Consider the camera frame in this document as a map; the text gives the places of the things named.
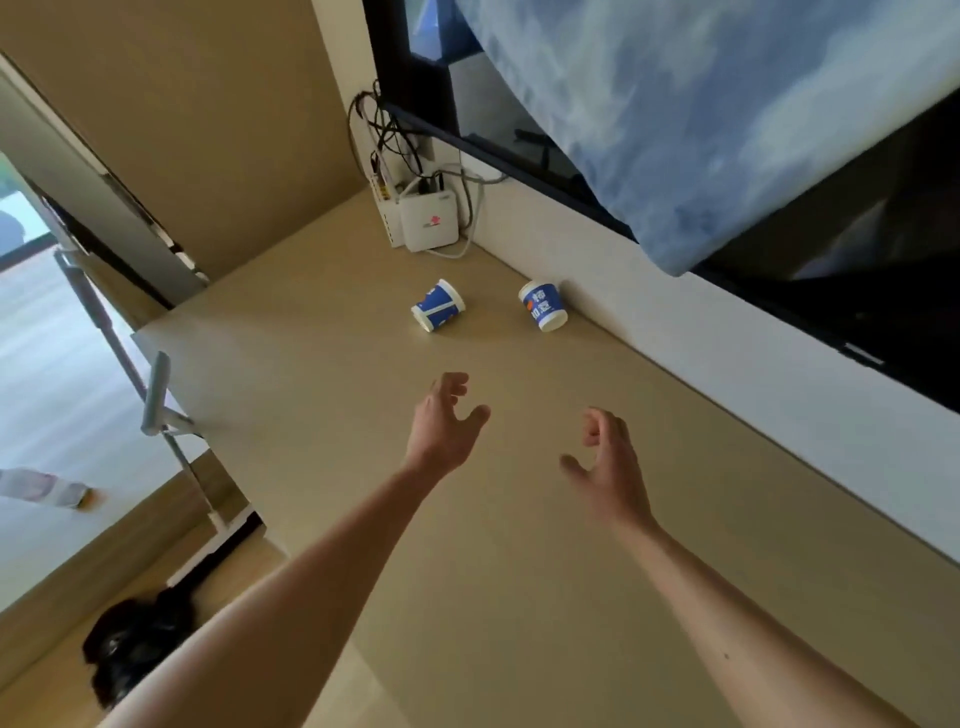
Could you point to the person's right hand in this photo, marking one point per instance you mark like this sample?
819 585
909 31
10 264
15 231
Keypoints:
619 487

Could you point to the black plastic bag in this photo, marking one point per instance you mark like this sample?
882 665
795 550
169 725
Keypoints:
135 645

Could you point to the low wooden platform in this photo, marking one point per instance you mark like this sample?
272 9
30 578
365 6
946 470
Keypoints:
45 420

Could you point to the white modem with ports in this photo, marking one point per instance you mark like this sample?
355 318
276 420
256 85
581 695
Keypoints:
386 214

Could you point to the blue tie-dye cloth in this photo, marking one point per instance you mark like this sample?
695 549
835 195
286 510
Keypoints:
712 112

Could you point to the white board panel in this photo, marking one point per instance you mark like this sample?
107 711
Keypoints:
90 195

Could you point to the small plastic water bottle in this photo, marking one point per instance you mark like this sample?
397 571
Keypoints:
37 486

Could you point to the person's left forearm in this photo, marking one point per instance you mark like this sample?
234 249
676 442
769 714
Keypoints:
300 600

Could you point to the large glass window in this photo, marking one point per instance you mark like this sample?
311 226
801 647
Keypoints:
19 225

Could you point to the white dustpan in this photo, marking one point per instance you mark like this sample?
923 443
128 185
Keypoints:
156 394

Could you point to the white router box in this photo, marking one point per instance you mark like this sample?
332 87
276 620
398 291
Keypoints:
429 221

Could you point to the black television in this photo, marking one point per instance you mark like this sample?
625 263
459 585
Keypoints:
862 262

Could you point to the person's right forearm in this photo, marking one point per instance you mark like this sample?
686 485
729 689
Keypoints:
750 652

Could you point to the person's left hand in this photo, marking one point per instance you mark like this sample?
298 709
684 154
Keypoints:
442 442

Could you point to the blue white paper cup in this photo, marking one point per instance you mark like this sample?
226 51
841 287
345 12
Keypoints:
544 306
439 306

